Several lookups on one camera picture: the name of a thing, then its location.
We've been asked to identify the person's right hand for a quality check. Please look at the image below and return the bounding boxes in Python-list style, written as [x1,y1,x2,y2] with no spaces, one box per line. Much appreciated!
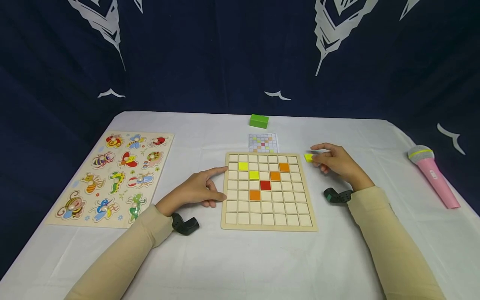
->
[310,143,375,191]

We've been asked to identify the person's left hand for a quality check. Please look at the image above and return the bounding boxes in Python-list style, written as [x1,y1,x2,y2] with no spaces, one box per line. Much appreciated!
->
[155,166,229,216]

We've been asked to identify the person's left forearm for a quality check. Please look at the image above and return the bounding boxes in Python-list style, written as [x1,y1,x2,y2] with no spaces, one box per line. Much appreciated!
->
[64,203,175,300]

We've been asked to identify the person's right forearm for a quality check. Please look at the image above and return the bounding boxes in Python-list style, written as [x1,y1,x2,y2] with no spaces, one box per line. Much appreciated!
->
[347,185,447,300]

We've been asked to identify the black wrist band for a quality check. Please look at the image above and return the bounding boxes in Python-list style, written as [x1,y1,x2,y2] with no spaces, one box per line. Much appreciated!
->
[323,187,354,205]
[171,212,200,236]

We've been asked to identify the wooden grid board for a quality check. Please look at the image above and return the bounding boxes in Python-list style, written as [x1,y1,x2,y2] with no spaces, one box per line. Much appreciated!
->
[220,151,318,232]

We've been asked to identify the coloured grid pattern card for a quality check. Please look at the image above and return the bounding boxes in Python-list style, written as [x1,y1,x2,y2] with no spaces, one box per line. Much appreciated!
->
[247,133,279,153]

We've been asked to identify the green box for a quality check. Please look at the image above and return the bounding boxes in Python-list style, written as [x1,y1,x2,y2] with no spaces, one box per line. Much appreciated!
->
[249,114,270,129]

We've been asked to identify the set of insect puzzle pieces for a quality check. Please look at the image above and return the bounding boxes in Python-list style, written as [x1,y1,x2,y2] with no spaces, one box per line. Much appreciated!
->
[56,133,167,222]

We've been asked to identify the pink toy microphone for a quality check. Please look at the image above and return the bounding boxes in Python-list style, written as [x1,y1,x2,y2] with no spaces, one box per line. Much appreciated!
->
[407,145,461,210]

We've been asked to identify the wooden insect puzzle board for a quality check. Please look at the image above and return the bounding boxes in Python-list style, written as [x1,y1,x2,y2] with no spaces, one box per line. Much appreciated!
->
[45,131,175,229]

